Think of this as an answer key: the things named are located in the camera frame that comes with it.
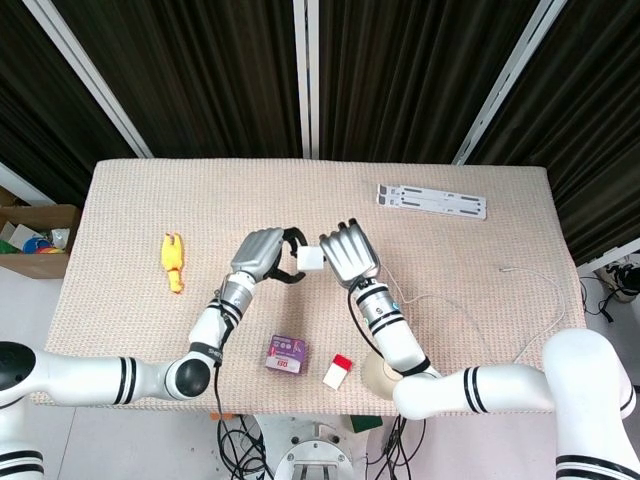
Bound beige woven tablecloth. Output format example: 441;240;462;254
29;158;609;417

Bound green block under table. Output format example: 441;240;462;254
349;416;385;434

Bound white aluminium frame post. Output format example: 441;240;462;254
22;0;154;159
452;0;567;165
292;0;321;160

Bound yellow rubber chicken toy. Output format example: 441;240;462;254
159;231;187;294

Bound black and white shoes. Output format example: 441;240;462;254
594;259;640;301

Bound cardboard box with clutter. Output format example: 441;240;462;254
0;202;81;280

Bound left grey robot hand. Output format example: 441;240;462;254
229;226;310;287

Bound black floor cable bundle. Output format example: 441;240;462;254
367;415;429;480
212;417;275;480

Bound white folded laptop stand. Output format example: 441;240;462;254
374;183;489;221

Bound white charger cube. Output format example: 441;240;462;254
296;245;327;275

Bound beige upturned bowl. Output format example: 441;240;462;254
361;349;402;400

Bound white frame base rail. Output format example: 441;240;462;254
0;162;57;207
574;238;640;274

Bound silver and white robot base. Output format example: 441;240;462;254
249;414;386;480

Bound black pleated curtain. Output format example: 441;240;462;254
0;0;640;266

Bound red and white small box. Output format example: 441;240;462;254
322;353;354;390

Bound purple card box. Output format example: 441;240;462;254
264;333;310;376

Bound white cable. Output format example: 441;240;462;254
382;267;566;364

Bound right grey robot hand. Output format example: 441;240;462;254
318;217;384;289

